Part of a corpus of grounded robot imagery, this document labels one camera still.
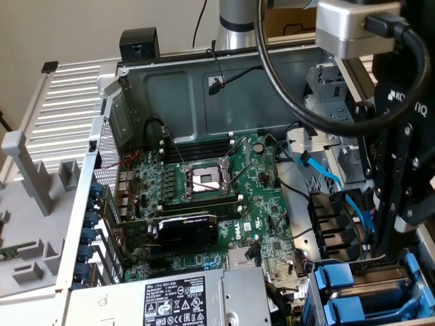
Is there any CPU socket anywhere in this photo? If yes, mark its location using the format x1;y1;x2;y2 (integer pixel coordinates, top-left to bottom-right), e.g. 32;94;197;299
179;161;239;202

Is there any lower blue drive caddy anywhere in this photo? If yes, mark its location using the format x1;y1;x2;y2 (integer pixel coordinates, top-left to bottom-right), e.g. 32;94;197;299
300;247;432;326

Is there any metal locking lever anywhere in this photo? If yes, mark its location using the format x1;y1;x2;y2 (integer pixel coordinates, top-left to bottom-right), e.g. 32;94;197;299
162;126;187;170
188;178;225;192

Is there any black plastic finned shroud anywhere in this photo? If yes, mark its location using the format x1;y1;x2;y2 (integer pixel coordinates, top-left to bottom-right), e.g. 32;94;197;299
307;190;371;263

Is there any thick black camera cable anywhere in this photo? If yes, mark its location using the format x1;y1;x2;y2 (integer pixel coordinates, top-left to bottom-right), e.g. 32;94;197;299
254;0;431;137

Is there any open grey PC case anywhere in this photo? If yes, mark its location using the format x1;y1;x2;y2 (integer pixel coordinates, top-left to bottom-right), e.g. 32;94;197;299
54;35;435;326

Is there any brown cardboard box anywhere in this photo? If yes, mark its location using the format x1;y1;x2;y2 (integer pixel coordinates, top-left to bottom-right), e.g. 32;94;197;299
263;8;319;40

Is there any black graphics card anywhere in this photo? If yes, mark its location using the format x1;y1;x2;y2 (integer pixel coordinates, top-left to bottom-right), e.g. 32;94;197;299
114;212;221;253

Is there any grey metal drive cage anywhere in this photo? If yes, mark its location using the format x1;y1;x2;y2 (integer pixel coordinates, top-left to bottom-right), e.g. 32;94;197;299
284;62;375;186

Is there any grey power supply unit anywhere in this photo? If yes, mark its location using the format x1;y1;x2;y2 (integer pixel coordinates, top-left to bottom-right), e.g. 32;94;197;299
66;266;273;326

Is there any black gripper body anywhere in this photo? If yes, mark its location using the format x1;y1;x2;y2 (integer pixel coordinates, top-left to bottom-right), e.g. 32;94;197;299
372;40;435;137

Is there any black RAM slot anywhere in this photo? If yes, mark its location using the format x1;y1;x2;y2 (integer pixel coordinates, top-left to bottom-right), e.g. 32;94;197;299
203;203;244;221
158;132;236;152
156;194;244;213
158;141;236;162

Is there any green RAM stick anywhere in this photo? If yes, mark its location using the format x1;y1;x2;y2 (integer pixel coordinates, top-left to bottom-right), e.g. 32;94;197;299
0;240;37;261

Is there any silver heatsink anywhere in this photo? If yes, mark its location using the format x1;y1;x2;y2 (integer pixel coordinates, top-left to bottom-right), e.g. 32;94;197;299
226;247;263;271

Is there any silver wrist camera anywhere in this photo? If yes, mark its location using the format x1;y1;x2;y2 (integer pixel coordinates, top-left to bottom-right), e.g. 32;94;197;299
315;2;411;59

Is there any thin red black wire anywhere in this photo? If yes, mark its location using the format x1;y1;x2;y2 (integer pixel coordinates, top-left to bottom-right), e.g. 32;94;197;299
206;48;228;90

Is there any blue data wire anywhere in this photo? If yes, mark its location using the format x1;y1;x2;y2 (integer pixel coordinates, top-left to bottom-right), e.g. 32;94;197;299
296;150;377;254

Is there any black box device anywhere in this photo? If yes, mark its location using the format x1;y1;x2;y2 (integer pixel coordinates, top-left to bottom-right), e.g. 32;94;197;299
119;27;160;62

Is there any green motherboard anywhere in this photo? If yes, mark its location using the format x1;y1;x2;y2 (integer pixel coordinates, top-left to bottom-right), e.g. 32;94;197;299
115;131;309;296

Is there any grey parts rack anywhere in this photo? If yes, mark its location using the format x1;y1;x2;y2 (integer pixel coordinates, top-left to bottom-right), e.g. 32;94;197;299
0;130;86;302

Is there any hard disk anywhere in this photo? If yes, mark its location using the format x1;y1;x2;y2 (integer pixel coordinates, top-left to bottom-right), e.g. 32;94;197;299
314;253;430;322

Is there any metal socket cover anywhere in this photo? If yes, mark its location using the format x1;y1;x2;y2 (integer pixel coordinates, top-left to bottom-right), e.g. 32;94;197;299
221;135;253;167

